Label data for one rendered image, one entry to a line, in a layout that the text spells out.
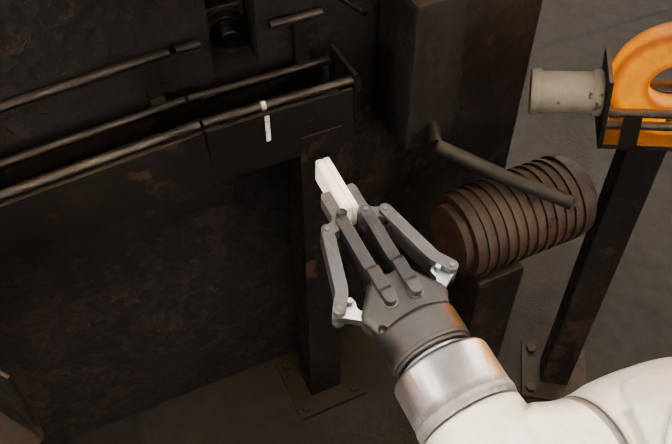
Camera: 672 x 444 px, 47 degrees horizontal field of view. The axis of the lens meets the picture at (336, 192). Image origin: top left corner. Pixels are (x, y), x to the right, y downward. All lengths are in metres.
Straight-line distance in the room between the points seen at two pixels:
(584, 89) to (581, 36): 1.36
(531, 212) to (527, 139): 0.91
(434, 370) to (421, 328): 0.04
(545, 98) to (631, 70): 0.11
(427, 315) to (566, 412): 0.13
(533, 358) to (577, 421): 0.93
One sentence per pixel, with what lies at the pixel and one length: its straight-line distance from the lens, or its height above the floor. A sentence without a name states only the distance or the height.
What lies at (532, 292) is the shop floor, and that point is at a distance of 1.66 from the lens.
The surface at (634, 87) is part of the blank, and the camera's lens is 1.03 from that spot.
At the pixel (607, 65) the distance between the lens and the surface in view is 1.03.
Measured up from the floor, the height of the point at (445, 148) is 0.60.
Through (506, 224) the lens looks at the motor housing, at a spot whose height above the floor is 0.52.
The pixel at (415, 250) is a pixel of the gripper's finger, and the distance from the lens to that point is 0.73.
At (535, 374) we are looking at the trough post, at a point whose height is 0.01.
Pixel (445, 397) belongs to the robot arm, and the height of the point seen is 0.76.
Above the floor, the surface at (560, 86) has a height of 0.69.
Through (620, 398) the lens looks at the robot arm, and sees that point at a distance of 0.68.
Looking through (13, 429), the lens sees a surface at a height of 0.61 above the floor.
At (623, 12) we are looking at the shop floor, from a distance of 2.53.
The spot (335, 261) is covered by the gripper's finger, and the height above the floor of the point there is 0.75.
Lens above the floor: 1.30
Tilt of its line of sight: 46 degrees down
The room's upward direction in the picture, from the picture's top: straight up
